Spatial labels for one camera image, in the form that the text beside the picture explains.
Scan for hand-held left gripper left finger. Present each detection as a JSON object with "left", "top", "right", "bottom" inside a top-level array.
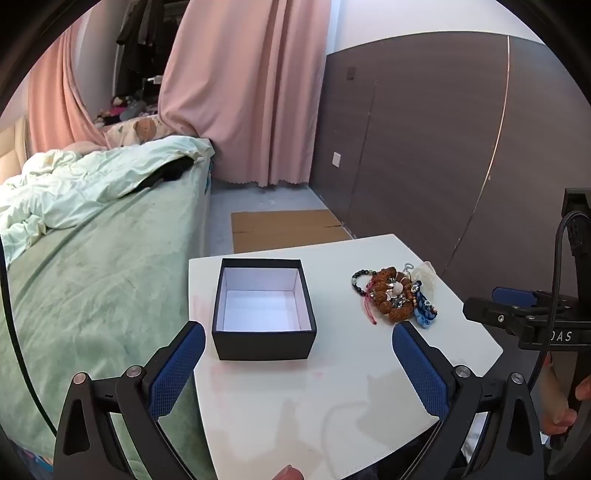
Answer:
[{"left": 53, "top": 320, "right": 207, "bottom": 480}]

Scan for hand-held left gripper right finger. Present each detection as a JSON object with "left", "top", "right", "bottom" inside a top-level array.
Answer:
[{"left": 392, "top": 320, "right": 546, "bottom": 480}]

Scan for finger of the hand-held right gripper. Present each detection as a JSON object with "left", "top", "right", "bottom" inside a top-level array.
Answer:
[
  {"left": 463, "top": 298, "right": 552, "bottom": 337},
  {"left": 492, "top": 287, "right": 555, "bottom": 309}
]

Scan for brown seed bead bracelet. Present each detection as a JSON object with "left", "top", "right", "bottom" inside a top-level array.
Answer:
[{"left": 369, "top": 266, "right": 415, "bottom": 322}]

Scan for red cord bracelet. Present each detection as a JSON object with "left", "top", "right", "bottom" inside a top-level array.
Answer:
[{"left": 365, "top": 277, "right": 380, "bottom": 325}]

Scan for white organza pouch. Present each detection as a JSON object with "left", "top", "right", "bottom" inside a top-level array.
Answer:
[{"left": 411, "top": 261, "right": 438, "bottom": 291}]

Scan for black cardboard box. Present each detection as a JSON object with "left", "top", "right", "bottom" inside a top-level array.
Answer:
[{"left": 212, "top": 258, "right": 317, "bottom": 361}]

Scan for black green beaded bracelet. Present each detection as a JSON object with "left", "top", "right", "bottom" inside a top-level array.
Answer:
[{"left": 352, "top": 269, "right": 375, "bottom": 298}]

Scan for person's right hand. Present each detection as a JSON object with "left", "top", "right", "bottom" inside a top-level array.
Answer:
[{"left": 538, "top": 355, "right": 591, "bottom": 437}]

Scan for green bed sheet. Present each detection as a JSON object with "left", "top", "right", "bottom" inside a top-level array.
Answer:
[{"left": 0, "top": 157, "right": 218, "bottom": 480}]

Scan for flat brown cardboard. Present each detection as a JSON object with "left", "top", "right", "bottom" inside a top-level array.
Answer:
[{"left": 231, "top": 210, "right": 354, "bottom": 254}]

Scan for dark cloth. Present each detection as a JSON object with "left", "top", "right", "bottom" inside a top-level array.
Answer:
[{"left": 134, "top": 157, "right": 195, "bottom": 192}]

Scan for light green duvet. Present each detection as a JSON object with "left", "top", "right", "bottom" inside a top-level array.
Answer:
[{"left": 0, "top": 135, "right": 215, "bottom": 264}]

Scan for bear print pillow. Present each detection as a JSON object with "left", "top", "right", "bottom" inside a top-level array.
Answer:
[{"left": 104, "top": 115, "right": 174, "bottom": 148}]

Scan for pile of plush toys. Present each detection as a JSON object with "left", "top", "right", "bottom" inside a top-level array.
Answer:
[{"left": 95, "top": 95, "right": 160, "bottom": 125}]

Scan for wide pink curtain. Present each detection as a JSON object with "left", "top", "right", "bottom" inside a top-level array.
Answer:
[{"left": 157, "top": 0, "right": 342, "bottom": 189}]

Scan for narrow pink curtain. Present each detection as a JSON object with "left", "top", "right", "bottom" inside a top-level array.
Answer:
[{"left": 28, "top": 28, "right": 109, "bottom": 155}]

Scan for hanging dark clothes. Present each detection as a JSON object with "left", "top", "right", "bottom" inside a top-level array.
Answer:
[{"left": 115, "top": 0, "right": 190, "bottom": 100}]

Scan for black cable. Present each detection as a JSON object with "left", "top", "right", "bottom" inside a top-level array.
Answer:
[{"left": 526, "top": 210, "right": 589, "bottom": 398}]

